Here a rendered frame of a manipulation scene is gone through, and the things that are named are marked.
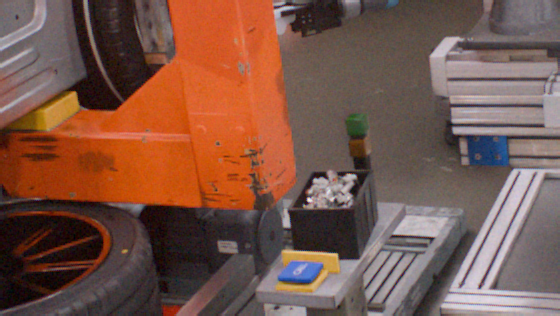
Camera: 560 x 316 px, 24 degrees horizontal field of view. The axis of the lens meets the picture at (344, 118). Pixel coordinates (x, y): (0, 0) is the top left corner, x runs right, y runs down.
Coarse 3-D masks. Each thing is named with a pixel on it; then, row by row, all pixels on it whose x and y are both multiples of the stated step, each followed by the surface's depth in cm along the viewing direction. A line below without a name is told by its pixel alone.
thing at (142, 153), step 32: (160, 96) 273; (64, 128) 288; (96, 128) 285; (128, 128) 279; (160, 128) 276; (0, 160) 293; (32, 160) 289; (64, 160) 286; (96, 160) 282; (128, 160) 279; (160, 160) 276; (192, 160) 273; (32, 192) 293; (64, 192) 289; (96, 192) 286; (128, 192) 282; (160, 192) 279; (192, 192) 276
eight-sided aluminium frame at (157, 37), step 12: (144, 0) 302; (156, 0) 300; (144, 12) 303; (156, 12) 301; (144, 24) 303; (156, 24) 302; (168, 24) 305; (144, 36) 305; (156, 36) 308; (168, 36) 305; (144, 48) 306; (156, 48) 306; (168, 48) 305; (156, 60) 306; (168, 60) 305; (156, 72) 311
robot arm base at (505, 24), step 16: (496, 0) 269; (512, 0) 265; (528, 0) 265; (544, 0) 266; (496, 16) 270; (512, 16) 266; (528, 16) 265; (544, 16) 266; (496, 32) 269; (512, 32) 266; (528, 32) 265
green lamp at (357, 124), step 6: (354, 114) 280; (360, 114) 279; (366, 114) 279; (348, 120) 277; (354, 120) 277; (360, 120) 276; (366, 120) 279; (348, 126) 278; (354, 126) 277; (360, 126) 277; (366, 126) 279; (348, 132) 278; (354, 132) 278; (360, 132) 277; (366, 132) 279
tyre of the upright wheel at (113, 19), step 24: (72, 0) 302; (96, 0) 299; (120, 0) 301; (96, 24) 302; (120, 24) 301; (96, 48) 304; (120, 48) 302; (96, 72) 310; (120, 72) 306; (144, 72) 311; (96, 96) 318
